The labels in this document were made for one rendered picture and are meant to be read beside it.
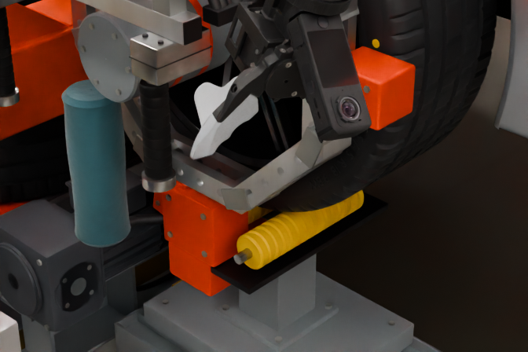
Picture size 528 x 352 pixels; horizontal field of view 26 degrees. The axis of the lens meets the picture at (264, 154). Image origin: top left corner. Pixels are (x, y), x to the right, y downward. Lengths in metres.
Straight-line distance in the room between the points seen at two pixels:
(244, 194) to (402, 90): 0.34
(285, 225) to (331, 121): 0.80
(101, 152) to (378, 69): 0.49
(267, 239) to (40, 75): 0.58
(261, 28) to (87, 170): 0.76
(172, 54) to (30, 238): 0.72
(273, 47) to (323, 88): 0.08
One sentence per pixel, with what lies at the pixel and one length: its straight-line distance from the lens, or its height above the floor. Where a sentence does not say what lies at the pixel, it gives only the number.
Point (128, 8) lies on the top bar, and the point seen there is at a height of 0.97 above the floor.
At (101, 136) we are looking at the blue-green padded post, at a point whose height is 0.68.
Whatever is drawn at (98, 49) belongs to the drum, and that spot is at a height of 0.86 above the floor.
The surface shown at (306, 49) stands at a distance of 1.00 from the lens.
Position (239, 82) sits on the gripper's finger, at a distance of 1.04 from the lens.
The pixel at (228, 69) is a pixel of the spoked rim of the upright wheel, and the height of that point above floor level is 0.74.
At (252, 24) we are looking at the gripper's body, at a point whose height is 1.09.
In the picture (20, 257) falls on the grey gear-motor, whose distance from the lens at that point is 2.02.
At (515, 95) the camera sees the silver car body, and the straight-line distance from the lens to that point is 1.60.
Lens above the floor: 1.51
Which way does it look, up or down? 30 degrees down
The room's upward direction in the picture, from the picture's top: straight up
